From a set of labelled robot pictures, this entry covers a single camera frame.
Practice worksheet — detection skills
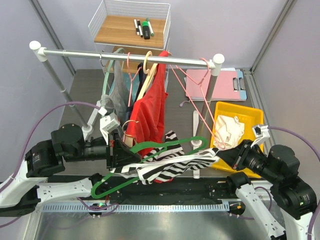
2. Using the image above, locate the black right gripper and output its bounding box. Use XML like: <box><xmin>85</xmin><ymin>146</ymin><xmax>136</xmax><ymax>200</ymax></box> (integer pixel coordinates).
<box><xmin>216</xmin><ymin>137</ymin><xmax>280</xmax><ymax>182</ymax></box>

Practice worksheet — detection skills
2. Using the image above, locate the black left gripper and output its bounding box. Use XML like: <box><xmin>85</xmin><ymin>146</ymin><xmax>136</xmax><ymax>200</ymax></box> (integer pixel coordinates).
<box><xmin>66</xmin><ymin>129</ymin><xmax>143</xmax><ymax>171</ymax></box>

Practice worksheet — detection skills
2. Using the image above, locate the white tank top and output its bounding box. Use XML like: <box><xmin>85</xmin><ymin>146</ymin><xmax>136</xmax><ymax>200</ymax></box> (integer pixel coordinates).
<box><xmin>213</xmin><ymin>115</ymin><xmax>245</xmax><ymax>150</ymax></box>

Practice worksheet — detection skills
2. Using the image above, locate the green plastic hanger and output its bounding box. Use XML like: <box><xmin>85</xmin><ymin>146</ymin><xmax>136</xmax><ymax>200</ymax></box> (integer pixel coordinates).
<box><xmin>91</xmin><ymin>136</ymin><xmax>208</xmax><ymax>200</ymax></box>

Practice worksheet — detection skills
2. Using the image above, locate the black white striped top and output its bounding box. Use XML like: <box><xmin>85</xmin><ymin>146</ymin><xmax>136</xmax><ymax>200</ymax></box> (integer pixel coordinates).
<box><xmin>110</xmin><ymin>143</ymin><xmax>220</xmax><ymax>185</ymax></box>

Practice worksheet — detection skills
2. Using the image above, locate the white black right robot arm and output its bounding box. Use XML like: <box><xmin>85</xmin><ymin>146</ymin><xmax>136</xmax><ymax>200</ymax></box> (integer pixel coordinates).
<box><xmin>217</xmin><ymin>140</ymin><xmax>320</xmax><ymax>240</ymax></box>

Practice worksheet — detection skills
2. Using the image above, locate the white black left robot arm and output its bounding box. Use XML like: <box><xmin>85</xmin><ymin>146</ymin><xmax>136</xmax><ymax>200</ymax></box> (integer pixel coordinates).
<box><xmin>0</xmin><ymin>123</ymin><xmax>141</xmax><ymax>217</ymax></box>

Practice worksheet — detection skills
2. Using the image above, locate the wooden hanger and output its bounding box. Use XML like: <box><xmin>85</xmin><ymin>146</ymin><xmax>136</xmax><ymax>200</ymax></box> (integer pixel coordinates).
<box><xmin>123</xmin><ymin>50</ymin><xmax>158</xmax><ymax>147</ymax></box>

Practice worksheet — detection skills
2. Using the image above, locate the mint green hanger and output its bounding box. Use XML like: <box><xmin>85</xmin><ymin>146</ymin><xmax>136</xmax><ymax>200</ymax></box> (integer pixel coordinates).
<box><xmin>101</xmin><ymin>47</ymin><xmax>125</xmax><ymax>95</ymax></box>

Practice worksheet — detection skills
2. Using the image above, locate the red t-shirt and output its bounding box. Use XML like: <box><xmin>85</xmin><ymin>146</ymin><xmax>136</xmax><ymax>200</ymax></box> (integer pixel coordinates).
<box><xmin>124</xmin><ymin>51</ymin><xmax>168</xmax><ymax>148</ymax></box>

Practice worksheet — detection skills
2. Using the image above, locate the yellow plastic tray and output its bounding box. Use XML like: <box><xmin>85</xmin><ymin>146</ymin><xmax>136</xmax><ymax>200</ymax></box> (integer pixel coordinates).
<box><xmin>211</xmin><ymin>101</ymin><xmax>264</xmax><ymax>179</ymax></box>

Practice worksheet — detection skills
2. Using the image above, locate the grey garment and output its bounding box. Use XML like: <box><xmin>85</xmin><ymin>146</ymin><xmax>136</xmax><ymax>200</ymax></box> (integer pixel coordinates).
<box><xmin>100</xmin><ymin>61</ymin><xmax>130</xmax><ymax>124</ymax></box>

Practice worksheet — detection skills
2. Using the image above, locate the pink clipboard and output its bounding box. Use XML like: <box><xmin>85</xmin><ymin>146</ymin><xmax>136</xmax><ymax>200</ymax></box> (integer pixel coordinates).
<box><xmin>185</xmin><ymin>69</ymin><xmax>228</xmax><ymax>102</ymax></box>

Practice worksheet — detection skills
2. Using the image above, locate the navy blue garment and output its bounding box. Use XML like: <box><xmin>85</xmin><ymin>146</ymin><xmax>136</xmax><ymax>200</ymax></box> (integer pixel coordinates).
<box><xmin>125</xmin><ymin>62</ymin><xmax>147</xmax><ymax>121</ymax></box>

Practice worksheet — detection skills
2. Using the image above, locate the silver clothes rack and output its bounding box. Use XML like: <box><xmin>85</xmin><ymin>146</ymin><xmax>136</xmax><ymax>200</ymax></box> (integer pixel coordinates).
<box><xmin>28</xmin><ymin>40</ymin><xmax>225</xmax><ymax>180</ymax></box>

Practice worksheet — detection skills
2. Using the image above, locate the black white marker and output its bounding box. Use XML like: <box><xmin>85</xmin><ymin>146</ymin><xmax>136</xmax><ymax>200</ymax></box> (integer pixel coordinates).
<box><xmin>136</xmin><ymin>19</ymin><xmax>144</xmax><ymax>38</ymax></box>
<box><xmin>133</xmin><ymin>19</ymin><xmax>140</xmax><ymax>36</ymax></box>

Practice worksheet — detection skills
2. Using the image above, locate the green capped marker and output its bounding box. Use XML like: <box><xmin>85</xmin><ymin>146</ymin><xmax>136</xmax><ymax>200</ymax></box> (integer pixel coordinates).
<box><xmin>146</xmin><ymin>18</ymin><xmax>155</xmax><ymax>37</ymax></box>

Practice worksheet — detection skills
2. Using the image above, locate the green highlighter marker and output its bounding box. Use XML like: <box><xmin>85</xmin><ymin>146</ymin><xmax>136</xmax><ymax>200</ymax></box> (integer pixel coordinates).
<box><xmin>141</xmin><ymin>21</ymin><xmax>151</xmax><ymax>40</ymax></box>

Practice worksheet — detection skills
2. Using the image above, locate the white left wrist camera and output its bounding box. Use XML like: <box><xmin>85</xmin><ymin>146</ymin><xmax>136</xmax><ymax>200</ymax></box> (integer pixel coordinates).
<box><xmin>99</xmin><ymin>112</ymin><xmax>120</xmax><ymax>145</ymax></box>

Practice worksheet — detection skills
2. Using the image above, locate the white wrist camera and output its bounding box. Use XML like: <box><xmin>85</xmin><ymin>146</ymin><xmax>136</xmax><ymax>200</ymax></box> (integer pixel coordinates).
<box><xmin>99</xmin><ymin>112</ymin><xmax>120</xmax><ymax>145</ymax></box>
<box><xmin>251</xmin><ymin>124</ymin><xmax>270</xmax><ymax>148</ymax></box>

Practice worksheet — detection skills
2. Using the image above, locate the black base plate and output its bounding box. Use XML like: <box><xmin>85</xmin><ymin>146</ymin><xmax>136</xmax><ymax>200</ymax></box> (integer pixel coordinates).
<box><xmin>47</xmin><ymin>174</ymin><xmax>248</xmax><ymax>205</ymax></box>

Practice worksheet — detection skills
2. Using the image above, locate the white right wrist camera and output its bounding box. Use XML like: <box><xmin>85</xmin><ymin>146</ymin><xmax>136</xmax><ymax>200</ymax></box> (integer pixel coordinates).
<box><xmin>251</xmin><ymin>124</ymin><xmax>270</xmax><ymax>148</ymax></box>

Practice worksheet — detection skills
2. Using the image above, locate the white slotted cable duct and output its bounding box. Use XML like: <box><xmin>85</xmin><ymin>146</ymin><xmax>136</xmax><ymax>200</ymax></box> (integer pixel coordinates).
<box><xmin>42</xmin><ymin>201</ymin><xmax>230</xmax><ymax>213</ymax></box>

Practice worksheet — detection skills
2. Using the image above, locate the white wire shelf basket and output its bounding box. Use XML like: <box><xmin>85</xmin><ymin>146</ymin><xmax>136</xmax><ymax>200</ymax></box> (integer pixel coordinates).
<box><xmin>87</xmin><ymin>0</ymin><xmax>172</xmax><ymax>91</ymax></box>

